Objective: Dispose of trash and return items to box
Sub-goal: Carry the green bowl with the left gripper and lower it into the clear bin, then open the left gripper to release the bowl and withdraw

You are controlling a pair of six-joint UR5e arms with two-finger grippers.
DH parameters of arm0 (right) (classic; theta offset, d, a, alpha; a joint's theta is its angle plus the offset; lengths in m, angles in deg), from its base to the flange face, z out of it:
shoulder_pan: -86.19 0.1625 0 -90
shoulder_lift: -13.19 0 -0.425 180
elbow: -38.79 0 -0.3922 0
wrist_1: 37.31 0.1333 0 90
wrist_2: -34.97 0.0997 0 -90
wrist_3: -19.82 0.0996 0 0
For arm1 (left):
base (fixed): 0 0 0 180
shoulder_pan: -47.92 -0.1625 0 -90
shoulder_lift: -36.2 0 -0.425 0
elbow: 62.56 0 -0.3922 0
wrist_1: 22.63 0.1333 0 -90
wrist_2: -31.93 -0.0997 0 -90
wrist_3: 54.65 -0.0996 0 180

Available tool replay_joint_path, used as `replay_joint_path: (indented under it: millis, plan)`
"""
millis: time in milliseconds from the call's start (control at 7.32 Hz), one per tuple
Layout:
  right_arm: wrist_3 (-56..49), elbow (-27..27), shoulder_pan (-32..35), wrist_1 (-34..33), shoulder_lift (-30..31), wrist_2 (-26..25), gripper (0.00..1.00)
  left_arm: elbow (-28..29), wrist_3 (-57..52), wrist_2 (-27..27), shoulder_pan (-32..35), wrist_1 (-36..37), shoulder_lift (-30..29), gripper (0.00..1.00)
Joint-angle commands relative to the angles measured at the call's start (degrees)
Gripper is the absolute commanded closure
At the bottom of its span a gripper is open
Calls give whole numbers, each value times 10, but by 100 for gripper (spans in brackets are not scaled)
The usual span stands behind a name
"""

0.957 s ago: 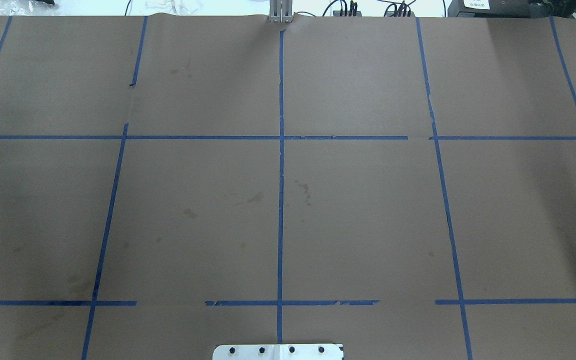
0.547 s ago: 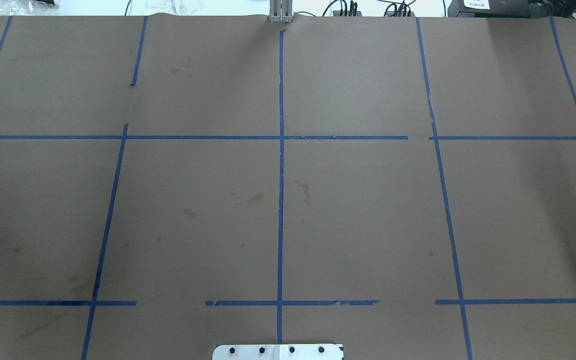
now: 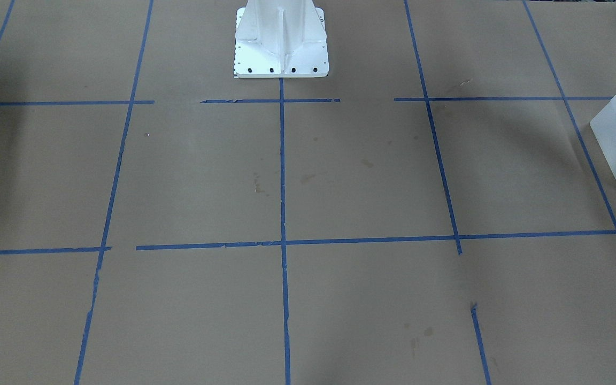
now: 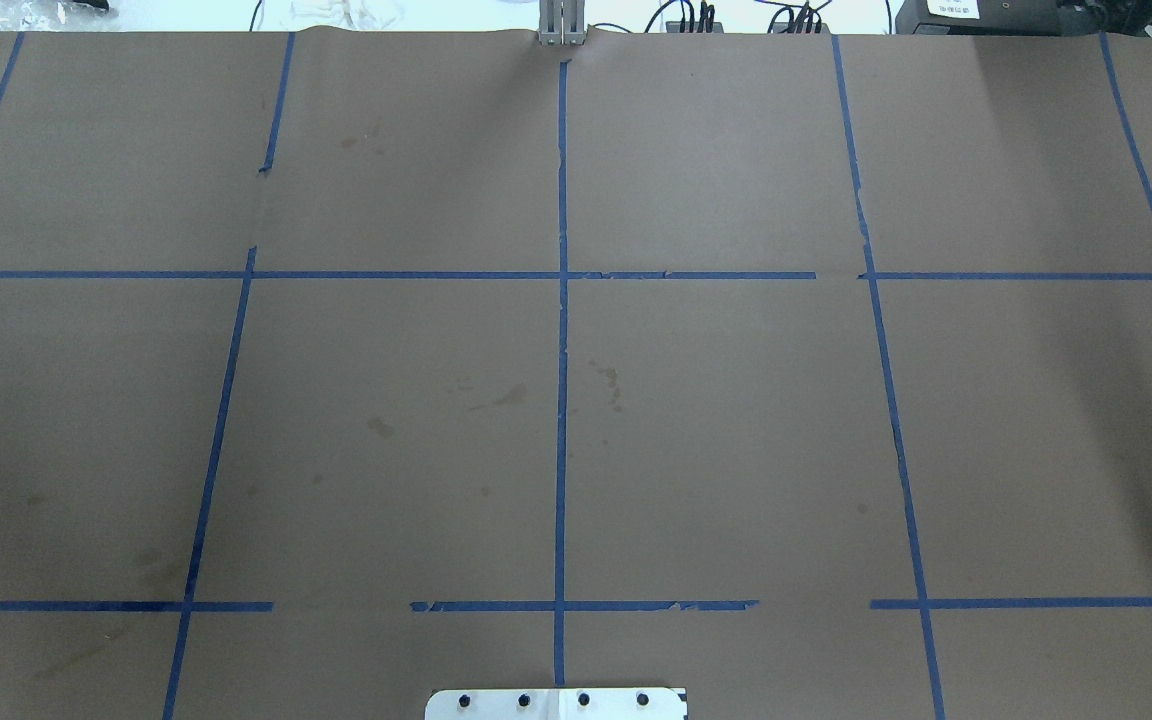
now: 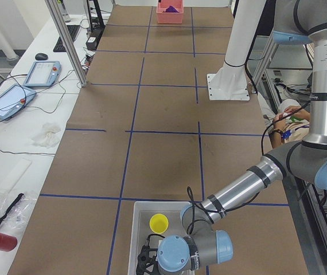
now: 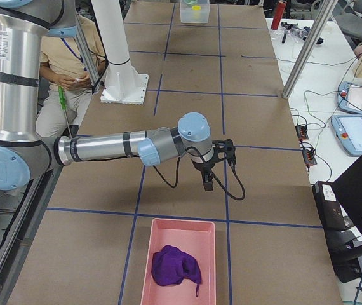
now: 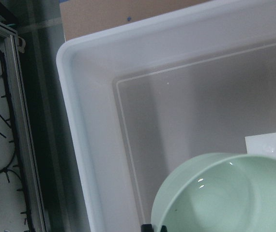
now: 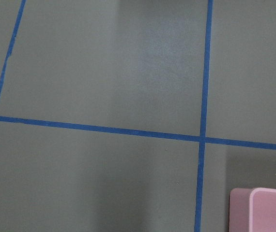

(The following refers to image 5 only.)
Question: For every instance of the far teach pendant tablet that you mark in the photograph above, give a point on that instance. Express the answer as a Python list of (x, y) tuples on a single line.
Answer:
[(42, 74)]

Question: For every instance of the near teach pendant tablet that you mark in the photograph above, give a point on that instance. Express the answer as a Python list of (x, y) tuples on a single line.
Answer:
[(14, 100)]

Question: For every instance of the crumpled white tissue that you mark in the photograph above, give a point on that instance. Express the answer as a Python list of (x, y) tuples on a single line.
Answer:
[(48, 136)]

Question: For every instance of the black power adapter box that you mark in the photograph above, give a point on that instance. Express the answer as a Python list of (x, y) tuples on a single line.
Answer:
[(91, 43)]

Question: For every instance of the purple cloth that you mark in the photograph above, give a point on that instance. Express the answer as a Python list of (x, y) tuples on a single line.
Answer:
[(171, 9)]

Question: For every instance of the pink plastic bin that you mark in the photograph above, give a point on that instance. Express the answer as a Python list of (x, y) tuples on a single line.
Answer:
[(170, 18)]

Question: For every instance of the white foam strip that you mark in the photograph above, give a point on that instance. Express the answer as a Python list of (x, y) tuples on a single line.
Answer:
[(11, 181)]

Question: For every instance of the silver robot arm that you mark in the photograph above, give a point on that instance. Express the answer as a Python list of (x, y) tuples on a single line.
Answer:
[(295, 22)]

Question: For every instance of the clear plastic bag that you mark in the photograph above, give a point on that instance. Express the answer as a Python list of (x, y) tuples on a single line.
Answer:
[(15, 210)]

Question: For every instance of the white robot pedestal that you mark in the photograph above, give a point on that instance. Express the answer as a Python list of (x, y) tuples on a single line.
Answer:
[(230, 82)]

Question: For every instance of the seated person beige shirt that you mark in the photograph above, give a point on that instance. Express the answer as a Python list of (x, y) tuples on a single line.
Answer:
[(283, 131)]

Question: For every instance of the teach pendant tablet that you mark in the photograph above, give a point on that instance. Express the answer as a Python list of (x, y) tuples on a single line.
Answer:
[(42, 74), (14, 100)]

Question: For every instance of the yellow plastic cup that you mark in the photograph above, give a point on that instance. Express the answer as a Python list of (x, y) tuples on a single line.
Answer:
[(159, 223)]

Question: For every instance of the green handled tool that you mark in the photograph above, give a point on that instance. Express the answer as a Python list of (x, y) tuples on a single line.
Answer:
[(293, 119)]

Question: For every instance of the aluminium frame post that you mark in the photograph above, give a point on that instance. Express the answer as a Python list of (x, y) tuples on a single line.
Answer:
[(67, 40)]

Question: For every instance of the clear plastic bin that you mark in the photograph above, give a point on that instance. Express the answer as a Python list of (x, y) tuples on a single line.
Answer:
[(140, 229)]

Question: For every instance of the black computer mouse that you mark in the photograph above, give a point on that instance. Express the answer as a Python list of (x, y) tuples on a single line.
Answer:
[(41, 56)]

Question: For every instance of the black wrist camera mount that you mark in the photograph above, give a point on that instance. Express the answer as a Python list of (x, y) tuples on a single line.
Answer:
[(147, 264)]

